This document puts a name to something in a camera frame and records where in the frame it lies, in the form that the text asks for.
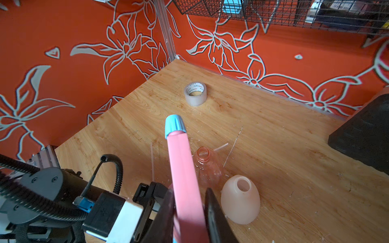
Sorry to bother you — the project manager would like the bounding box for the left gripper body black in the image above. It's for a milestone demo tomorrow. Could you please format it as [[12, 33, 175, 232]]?
[[132, 182, 168, 240]]

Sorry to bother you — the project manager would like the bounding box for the transparent pink spray bottle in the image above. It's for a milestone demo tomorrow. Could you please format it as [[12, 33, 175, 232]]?
[[193, 146, 223, 188]]

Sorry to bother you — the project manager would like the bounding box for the black wire basket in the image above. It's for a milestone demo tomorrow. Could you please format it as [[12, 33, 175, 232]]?
[[174, 0, 389, 36]]

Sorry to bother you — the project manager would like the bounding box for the light blue box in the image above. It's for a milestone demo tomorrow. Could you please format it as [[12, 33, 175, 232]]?
[[222, 0, 244, 14]]

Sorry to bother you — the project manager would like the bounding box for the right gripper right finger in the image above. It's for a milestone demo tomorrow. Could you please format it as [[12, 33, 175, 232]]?
[[204, 188, 239, 243]]

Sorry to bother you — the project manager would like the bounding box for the clear tape roll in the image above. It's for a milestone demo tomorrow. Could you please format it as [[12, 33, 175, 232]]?
[[184, 82, 207, 106]]

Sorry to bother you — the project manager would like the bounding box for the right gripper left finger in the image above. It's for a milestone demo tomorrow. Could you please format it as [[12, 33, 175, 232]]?
[[141, 189, 175, 243]]

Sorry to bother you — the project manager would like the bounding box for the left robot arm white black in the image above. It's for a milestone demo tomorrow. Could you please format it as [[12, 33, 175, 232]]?
[[1, 154, 174, 243]]

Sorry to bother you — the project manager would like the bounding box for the black orange tool case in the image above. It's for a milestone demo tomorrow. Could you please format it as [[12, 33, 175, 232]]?
[[328, 93, 389, 174]]

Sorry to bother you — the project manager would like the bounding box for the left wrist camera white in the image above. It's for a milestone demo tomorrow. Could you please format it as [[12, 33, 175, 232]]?
[[82, 192, 143, 243]]

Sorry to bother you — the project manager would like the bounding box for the pink blue spray nozzle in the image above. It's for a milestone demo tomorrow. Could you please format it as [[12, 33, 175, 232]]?
[[165, 114, 209, 243]]

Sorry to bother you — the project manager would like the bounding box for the white spray bottle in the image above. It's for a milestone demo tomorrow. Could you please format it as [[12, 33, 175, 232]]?
[[221, 175, 260, 225]]

